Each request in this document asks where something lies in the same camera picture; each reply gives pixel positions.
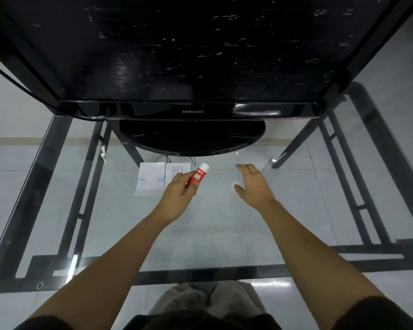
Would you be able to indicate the person's left forearm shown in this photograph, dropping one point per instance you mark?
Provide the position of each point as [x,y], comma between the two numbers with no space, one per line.
[117,257]

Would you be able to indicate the black flat screen television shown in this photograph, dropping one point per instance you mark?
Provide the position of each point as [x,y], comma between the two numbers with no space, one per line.
[199,48]

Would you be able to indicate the person's left thumb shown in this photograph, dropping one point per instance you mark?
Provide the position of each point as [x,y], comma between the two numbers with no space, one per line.
[191,189]

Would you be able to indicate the person's left hand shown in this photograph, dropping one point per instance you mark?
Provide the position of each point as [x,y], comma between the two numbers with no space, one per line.
[175,199]

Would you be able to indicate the thin white pin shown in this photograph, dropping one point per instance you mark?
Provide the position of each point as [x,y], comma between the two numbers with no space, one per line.
[238,158]

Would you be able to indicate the black oval television stand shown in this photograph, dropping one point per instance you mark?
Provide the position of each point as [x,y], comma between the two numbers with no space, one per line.
[192,137]

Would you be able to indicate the person's right forearm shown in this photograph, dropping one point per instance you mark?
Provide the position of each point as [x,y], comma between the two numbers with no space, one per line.
[316,254]

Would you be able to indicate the black shirt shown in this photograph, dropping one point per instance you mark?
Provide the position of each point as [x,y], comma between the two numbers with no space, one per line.
[199,323]

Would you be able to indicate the person's right thumb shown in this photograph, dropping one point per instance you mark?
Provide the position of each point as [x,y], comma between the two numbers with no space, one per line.
[241,190]

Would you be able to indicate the white glue stick cap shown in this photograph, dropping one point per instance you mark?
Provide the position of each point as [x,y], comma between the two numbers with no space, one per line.
[234,184]

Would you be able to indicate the black metal table frame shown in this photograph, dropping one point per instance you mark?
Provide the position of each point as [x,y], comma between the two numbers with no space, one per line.
[10,257]

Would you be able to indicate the person's right hand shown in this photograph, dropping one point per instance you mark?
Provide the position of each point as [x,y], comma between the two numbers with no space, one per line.
[256,188]

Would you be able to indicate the white paper sheet blue print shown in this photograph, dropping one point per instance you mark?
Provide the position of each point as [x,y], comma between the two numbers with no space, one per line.
[150,180]

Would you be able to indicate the red glue stick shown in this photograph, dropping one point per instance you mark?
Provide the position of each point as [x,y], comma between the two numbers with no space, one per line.
[198,175]

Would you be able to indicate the white printed paper sheet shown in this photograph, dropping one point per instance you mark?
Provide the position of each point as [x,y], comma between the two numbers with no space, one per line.
[173,170]

